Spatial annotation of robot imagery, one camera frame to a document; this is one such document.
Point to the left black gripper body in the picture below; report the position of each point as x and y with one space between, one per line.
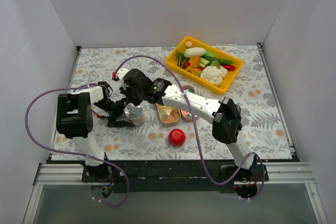
118 114

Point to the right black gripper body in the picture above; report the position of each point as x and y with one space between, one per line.
130 97

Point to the silver jar lid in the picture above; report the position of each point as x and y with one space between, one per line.
133 112

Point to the clear glass jar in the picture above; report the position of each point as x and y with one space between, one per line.
136 122

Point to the beige tray gummy candies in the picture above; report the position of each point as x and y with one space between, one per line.
168 115

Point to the pink tray colourful candies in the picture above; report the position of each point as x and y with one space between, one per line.
186 115

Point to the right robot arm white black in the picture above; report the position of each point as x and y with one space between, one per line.
224 115

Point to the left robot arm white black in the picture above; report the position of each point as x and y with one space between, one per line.
74 120

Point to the yellow plastic bin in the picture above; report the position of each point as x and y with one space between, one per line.
172 64

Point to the red apple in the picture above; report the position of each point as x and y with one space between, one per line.
177 137

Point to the orange yellow pepper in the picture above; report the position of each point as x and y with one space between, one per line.
194 63

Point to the white eggplant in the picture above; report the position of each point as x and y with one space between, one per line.
194 51

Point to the small beige mushroom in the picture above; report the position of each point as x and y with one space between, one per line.
188 44

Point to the white cauliflower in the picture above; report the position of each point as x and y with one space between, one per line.
214 75

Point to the green cucumber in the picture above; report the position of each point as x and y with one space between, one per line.
220 61

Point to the red chili pepper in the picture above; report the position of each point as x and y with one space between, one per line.
229 67

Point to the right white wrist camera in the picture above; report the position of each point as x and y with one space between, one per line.
120 75

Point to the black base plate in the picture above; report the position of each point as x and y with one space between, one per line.
177 175

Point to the aluminium rail frame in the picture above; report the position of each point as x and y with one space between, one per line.
290 173

